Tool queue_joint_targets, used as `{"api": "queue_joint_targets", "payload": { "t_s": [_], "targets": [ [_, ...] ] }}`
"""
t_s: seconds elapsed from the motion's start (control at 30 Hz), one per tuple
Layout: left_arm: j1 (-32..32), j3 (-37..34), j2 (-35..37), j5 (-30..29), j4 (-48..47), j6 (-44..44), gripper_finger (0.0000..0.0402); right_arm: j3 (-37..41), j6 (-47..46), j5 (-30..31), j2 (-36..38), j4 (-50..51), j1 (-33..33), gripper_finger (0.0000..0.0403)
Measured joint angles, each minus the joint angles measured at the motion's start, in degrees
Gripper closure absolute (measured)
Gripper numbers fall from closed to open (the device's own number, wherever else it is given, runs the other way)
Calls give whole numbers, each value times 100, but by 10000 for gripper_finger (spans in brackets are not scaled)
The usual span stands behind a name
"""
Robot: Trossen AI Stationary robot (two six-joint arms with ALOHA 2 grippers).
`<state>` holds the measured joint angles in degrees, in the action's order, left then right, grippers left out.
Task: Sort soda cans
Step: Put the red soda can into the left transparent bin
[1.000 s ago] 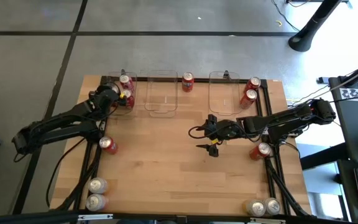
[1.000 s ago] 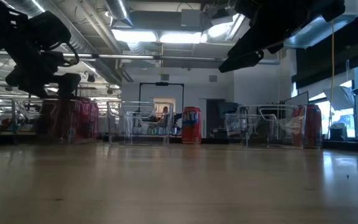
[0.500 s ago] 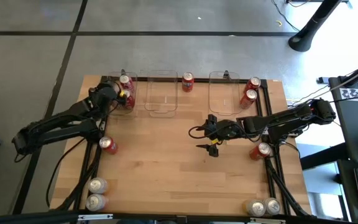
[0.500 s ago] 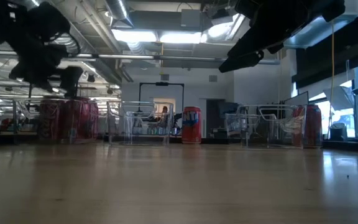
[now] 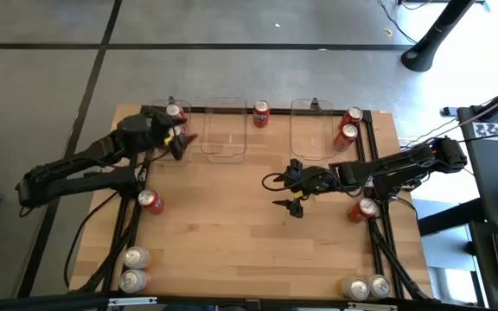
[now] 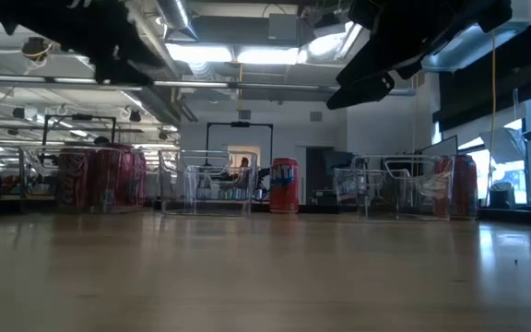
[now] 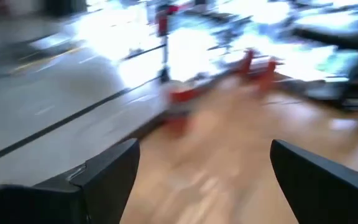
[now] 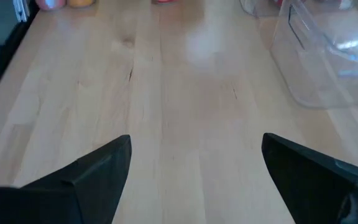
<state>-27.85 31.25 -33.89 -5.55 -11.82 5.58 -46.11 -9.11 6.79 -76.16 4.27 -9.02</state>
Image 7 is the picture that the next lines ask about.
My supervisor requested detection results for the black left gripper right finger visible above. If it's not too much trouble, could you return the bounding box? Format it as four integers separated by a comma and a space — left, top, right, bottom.
270, 139, 358, 224

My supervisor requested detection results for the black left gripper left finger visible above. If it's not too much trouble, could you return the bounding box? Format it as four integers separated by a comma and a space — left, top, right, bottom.
68, 139, 141, 224

